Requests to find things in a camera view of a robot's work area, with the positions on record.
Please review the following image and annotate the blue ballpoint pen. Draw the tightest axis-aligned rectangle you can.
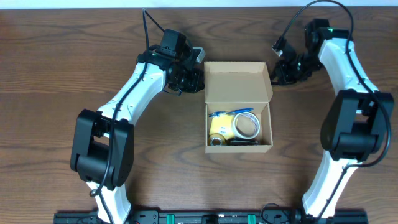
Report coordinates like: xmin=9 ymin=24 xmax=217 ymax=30
xmin=208 ymin=108 xmax=253 ymax=118

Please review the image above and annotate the black mounting rail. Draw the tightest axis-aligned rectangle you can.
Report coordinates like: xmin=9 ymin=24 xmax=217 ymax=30
xmin=53 ymin=208 xmax=369 ymax=224

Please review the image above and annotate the white masking tape roll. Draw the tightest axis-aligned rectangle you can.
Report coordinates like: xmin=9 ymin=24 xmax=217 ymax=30
xmin=231 ymin=112 xmax=261 ymax=139

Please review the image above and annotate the cardboard box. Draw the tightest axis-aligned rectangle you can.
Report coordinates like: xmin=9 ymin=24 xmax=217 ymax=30
xmin=205 ymin=62 xmax=273 ymax=154

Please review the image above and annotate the yellow sticky note pad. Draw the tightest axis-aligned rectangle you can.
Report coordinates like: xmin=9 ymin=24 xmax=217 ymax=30
xmin=209 ymin=114 xmax=235 ymax=140

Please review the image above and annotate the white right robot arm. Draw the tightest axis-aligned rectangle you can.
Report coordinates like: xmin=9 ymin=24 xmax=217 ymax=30
xmin=270 ymin=19 xmax=394 ymax=223

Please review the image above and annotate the blue white marker pen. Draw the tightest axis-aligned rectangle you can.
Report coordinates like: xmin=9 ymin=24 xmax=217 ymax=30
xmin=227 ymin=138 xmax=259 ymax=146

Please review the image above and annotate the yellow clear tape roll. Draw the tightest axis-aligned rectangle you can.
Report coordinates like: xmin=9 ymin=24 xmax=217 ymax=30
xmin=208 ymin=133 xmax=226 ymax=146

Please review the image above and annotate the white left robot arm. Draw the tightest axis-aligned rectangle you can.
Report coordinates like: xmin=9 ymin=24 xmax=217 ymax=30
xmin=70 ymin=29 xmax=205 ymax=223

